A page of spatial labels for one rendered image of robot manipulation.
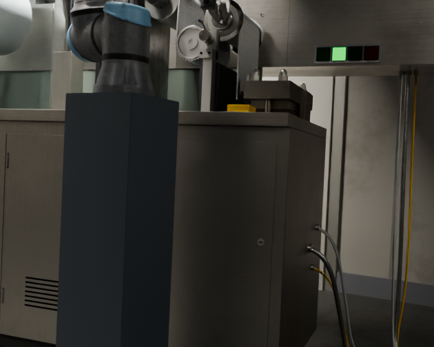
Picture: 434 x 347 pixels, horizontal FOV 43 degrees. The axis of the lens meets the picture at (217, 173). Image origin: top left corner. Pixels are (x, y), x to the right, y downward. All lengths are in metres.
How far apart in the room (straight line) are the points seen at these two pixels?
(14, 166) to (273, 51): 1.08
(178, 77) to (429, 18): 1.02
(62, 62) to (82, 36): 0.90
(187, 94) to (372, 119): 1.36
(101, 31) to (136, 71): 0.14
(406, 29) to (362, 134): 1.27
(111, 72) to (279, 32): 1.08
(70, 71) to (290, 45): 0.89
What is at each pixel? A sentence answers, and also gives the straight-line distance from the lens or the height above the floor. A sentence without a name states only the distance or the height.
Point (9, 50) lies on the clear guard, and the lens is 2.55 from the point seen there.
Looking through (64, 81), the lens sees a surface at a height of 1.05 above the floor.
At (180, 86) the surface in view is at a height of 1.06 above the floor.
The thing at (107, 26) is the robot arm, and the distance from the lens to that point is 1.40.
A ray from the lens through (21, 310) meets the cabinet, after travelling 2.11.
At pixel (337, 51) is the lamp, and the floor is 1.19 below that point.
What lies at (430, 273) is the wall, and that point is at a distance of 3.36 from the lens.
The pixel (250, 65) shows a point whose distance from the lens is 2.10.
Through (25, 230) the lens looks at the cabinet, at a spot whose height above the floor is 0.48.
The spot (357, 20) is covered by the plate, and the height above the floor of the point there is 1.31.
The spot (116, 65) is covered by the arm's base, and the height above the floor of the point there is 0.97.
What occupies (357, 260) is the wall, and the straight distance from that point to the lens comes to 3.43.
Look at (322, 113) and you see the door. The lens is 3.41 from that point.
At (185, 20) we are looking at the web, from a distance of 2.16.
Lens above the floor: 0.75
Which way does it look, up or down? 1 degrees down
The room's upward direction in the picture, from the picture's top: 3 degrees clockwise
